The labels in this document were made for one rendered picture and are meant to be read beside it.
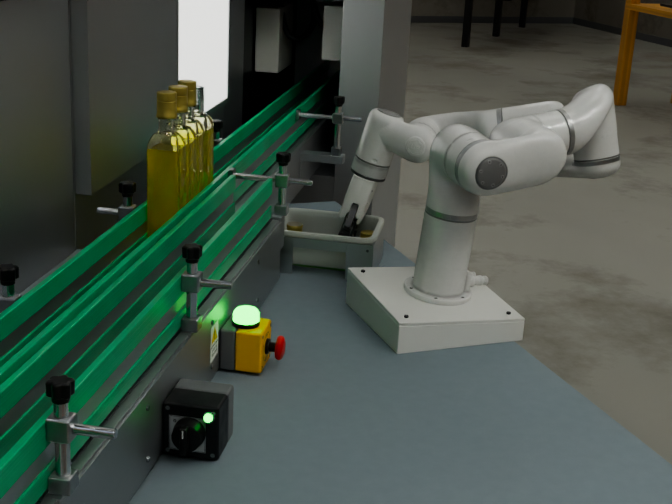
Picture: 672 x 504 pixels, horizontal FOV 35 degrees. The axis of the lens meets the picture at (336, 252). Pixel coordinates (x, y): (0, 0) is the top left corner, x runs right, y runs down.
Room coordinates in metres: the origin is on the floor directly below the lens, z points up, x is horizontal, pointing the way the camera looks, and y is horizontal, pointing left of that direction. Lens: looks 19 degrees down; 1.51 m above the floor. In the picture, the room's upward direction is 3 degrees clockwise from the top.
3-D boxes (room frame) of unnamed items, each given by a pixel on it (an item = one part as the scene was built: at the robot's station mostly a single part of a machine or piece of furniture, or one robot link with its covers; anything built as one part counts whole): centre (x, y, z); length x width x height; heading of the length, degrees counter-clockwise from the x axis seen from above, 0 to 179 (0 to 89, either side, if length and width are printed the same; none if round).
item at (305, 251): (2.16, 0.05, 0.79); 0.27 x 0.17 x 0.08; 81
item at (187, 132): (1.88, 0.29, 0.99); 0.06 x 0.06 x 0.21; 80
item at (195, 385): (1.35, 0.18, 0.79); 0.08 x 0.08 x 0.08; 81
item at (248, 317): (1.63, 0.14, 0.84); 0.04 x 0.04 x 0.03
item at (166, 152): (1.83, 0.30, 0.99); 0.06 x 0.06 x 0.21; 80
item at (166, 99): (1.83, 0.30, 1.14); 0.04 x 0.04 x 0.04
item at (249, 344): (1.63, 0.14, 0.79); 0.07 x 0.07 x 0.07; 81
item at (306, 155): (2.69, 0.04, 0.90); 0.17 x 0.05 x 0.23; 81
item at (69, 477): (1.01, 0.26, 0.94); 0.07 x 0.04 x 0.13; 81
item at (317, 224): (2.16, 0.02, 0.80); 0.22 x 0.17 x 0.09; 81
